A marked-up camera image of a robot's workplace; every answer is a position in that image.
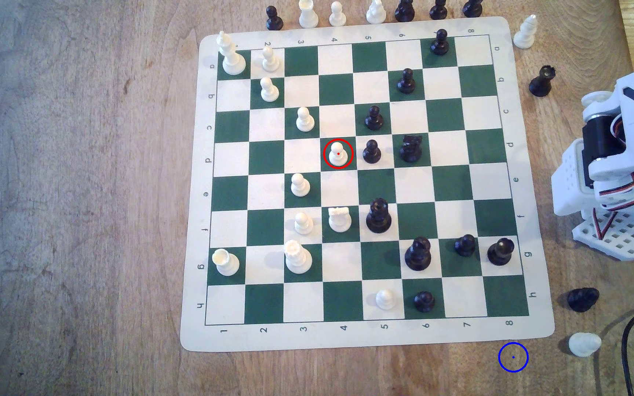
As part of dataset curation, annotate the white queen piece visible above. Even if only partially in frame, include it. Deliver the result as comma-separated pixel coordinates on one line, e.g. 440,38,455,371
284,240,313,275

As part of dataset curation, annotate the black queen piece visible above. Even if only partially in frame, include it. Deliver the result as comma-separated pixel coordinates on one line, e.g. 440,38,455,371
366,198,393,234

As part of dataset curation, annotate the black knight piece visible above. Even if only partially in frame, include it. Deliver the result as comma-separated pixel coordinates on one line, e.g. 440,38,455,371
566,287,600,313
399,135,423,164

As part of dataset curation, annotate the black king piece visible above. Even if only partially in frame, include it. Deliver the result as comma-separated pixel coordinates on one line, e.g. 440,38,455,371
404,237,433,271

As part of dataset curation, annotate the green and white chess mat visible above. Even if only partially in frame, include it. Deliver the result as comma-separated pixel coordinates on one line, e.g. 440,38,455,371
179,16,556,353

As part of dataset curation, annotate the tall white king piece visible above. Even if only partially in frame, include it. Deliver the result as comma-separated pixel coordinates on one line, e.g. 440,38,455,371
216,31,247,76

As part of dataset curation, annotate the black rook piece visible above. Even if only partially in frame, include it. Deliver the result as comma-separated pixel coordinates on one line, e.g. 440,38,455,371
487,238,515,266
528,65,557,98

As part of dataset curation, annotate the white bishop piece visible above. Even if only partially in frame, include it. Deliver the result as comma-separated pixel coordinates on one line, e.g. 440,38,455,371
365,0,387,25
513,14,538,50

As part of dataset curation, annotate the black bishop piece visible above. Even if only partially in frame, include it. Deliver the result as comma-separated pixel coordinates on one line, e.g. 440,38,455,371
394,0,416,23

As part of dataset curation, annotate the white knight piece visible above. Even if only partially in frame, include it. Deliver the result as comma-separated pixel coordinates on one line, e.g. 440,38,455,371
568,332,603,358

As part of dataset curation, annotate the white rook f4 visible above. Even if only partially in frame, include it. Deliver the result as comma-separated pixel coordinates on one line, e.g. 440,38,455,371
328,206,352,233

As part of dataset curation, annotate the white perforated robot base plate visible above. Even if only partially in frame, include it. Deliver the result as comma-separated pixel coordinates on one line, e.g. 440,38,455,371
572,208,634,261

